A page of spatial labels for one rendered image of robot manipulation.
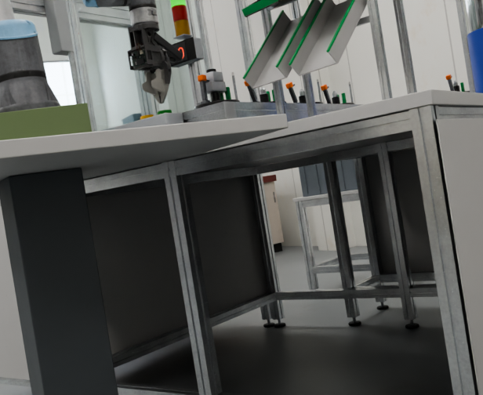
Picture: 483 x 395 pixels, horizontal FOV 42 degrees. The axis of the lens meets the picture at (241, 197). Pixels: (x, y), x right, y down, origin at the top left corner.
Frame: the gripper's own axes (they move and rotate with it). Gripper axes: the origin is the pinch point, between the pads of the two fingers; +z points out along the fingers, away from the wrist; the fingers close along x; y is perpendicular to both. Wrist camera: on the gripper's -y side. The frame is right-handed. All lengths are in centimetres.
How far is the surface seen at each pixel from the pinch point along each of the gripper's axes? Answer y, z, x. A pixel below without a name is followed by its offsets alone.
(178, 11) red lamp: -31.1, -33.4, -16.2
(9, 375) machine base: 2, 83, -97
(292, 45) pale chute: -14.6, -6.7, 35.1
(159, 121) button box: 3.6, 6.5, 0.8
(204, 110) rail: -3.4, 5.6, 11.2
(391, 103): 5, 16, 68
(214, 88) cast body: -18.8, -2.8, 3.6
